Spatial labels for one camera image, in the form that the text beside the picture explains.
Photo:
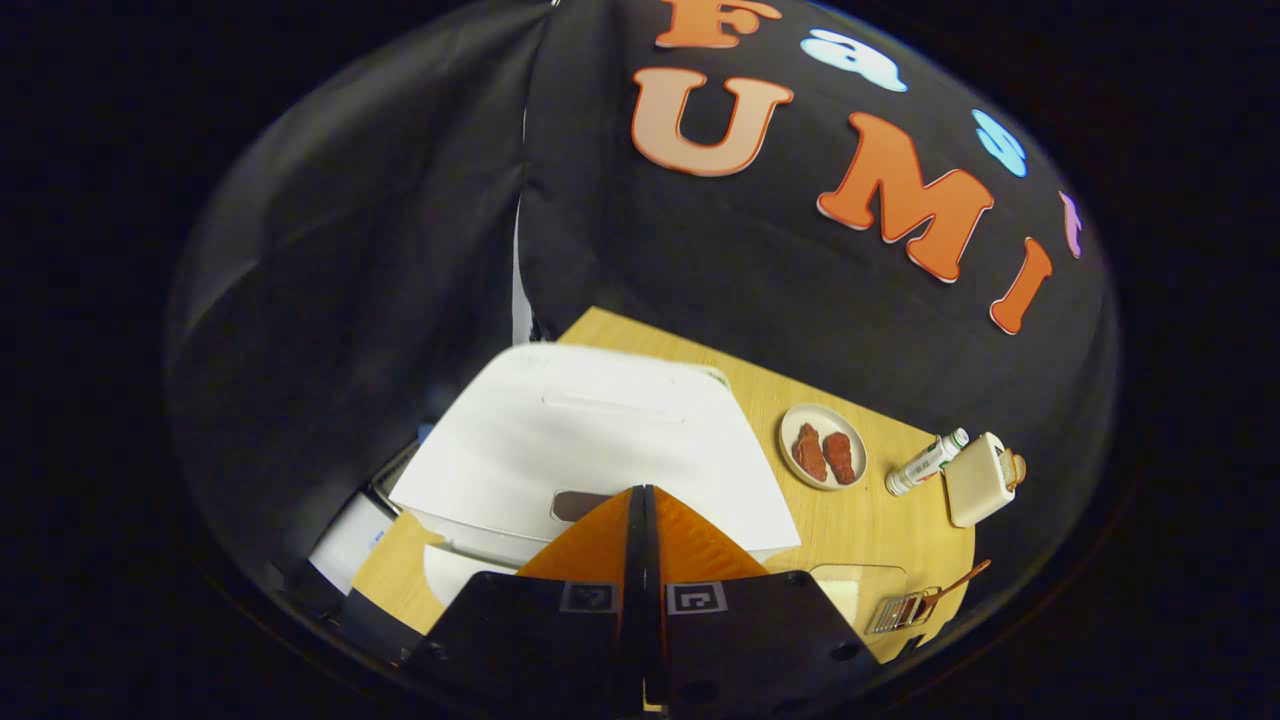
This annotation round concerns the black backdrop cloth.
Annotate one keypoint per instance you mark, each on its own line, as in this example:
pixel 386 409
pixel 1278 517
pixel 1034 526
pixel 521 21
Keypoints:
pixel 350 300

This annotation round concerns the white rice cooker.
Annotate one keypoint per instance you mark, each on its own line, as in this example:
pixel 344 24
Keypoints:
pixel 600 440

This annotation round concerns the clear chopstick holder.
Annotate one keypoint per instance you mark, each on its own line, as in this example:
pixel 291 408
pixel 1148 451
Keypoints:
pixel 895 612

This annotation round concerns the white blue plastic item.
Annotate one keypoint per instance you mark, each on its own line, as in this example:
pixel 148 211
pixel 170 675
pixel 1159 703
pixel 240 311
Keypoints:
pixel 350 540

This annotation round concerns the toasted bread slice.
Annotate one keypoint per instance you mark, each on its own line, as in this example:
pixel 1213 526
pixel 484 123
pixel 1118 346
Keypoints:
pixel 1015 468

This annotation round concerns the clear rice container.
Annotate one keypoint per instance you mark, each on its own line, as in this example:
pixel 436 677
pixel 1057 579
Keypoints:
pixel 870 585

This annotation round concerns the round white plate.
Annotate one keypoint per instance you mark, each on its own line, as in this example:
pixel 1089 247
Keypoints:
pixel 822 414

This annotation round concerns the white toaster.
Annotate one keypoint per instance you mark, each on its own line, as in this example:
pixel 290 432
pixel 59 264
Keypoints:
pixel 975 485

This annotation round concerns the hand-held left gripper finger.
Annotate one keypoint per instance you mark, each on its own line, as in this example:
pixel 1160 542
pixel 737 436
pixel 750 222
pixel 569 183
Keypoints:
pixel 656 630
pixel 634 620

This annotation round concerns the white green bottle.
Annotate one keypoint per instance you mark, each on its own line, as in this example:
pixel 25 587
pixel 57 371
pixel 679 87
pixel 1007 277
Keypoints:
pixel 925 463

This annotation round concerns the brown wooden spoon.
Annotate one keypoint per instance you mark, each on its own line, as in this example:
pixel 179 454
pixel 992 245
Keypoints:
pixel 960 580

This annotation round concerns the red meat piece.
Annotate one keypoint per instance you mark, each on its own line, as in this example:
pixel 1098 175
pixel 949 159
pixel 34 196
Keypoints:
pixel 841 458
pixel 810 455

